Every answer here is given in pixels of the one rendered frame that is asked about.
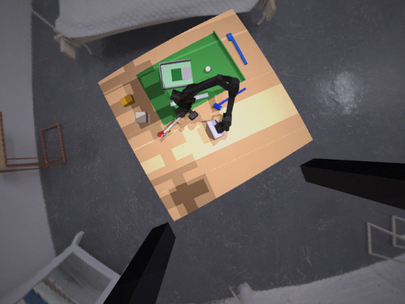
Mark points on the small yellow-brown block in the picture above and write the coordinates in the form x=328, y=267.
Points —
x=127, y=100

